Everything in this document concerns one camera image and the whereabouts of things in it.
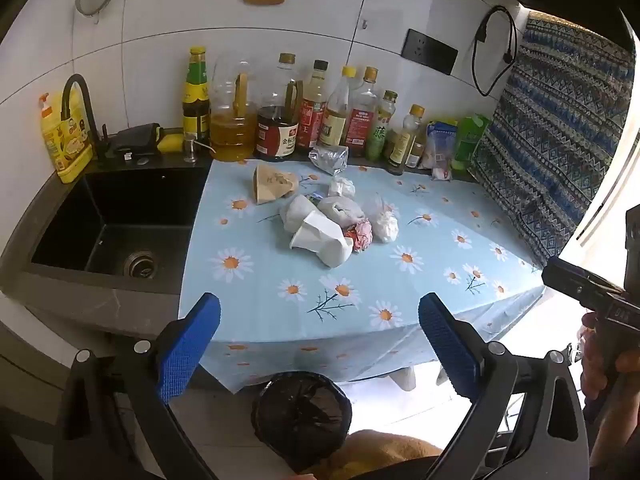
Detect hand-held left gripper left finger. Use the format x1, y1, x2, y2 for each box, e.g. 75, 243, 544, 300
52, 291, 223, 480

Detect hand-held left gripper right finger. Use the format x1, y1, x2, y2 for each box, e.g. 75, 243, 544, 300
418, 292, 592, 480

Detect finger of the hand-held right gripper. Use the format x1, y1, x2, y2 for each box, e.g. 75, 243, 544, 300
541, 256, 627, 307

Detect trash bin with black bag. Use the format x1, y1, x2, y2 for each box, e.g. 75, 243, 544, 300
250, 371, 353, 474

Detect red white paper wrapper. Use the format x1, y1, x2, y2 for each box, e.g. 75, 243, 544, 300
344, 219, 375, 254

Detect white paper towel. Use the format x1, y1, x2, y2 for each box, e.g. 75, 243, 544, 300
278, 195, 321, 234

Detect person's right forearm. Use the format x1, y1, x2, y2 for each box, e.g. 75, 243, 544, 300
587, 374, 640, 480

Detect person's right hand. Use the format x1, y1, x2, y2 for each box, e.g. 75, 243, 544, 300
580, 311, 640, 403

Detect white table leg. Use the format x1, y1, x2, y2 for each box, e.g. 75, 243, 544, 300
394, 367, 419, 392

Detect blue daisy print tablecloth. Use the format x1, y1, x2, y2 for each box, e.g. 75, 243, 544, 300
177, 152, 548, 394

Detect person's yellow fleece pants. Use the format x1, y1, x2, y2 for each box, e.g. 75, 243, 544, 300
300, 429, 444, 480

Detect clear plastic bag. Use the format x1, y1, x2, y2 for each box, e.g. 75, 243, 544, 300
367, 194, 400, 244

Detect blue patterned cloth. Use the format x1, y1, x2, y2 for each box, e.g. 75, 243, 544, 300
467, 10, 637, 273

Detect black kitchen sink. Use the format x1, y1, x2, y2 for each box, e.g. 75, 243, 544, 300
30, 165, 211, 282

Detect crushed white paper cup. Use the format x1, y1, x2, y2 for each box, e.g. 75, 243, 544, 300
289, 210, 355, 267

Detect green seasoning bag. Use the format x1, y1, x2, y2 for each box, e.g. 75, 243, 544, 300
452, 114, 492, 171

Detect white crumpled paper ball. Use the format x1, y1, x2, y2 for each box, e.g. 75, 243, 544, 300
317, 196, 367, 226

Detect brown paper bag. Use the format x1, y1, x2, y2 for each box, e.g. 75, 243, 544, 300
252, 164, 300, 206

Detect white blue seasoning bag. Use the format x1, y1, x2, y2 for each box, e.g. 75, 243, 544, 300
425, 121, 459, 171

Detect silver soap dispenser pump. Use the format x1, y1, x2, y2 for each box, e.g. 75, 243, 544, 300
182, 135, 217, 164

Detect yellow sponge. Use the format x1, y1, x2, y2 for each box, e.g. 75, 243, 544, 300
157, 132, 185, 155

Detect small clear bottle yellow cap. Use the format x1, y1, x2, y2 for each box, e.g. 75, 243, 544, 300
387, 104, 426, 174

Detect black dish cloth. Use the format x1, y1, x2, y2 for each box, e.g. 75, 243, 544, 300
107, 123, 161, 157

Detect large clear oil jug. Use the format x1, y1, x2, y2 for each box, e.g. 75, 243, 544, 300
209, 60, 259, 163

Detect green bottle yellow cap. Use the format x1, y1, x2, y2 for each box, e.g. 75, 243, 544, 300
366, 90, 399, 163

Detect silver foil bag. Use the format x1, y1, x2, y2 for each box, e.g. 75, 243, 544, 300
308, 145, 350, 176

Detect large dark soy sauce bottle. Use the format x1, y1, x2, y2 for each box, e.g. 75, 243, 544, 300
254, 52, 304, 162

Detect yellow dish soap bottle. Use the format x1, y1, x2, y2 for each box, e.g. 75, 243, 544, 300
40, 92, 95, 184

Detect green label sauce bottle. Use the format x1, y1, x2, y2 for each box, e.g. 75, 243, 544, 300
181, 46, 211, 144

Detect clear vinegar bottle yellow cap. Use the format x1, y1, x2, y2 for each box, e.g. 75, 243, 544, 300
318, 66, 357, 151

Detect black cap red label bottle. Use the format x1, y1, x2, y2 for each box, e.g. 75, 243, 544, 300
296, 60, 330, 157

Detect black kitchen faucet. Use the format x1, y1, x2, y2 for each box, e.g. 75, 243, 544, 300
61, 74, 109, 161

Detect black power cable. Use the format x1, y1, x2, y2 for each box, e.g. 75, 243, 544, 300
471, 5, 518, 98

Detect black wall socket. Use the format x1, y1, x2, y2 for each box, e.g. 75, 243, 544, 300
401, 28, 459, 73

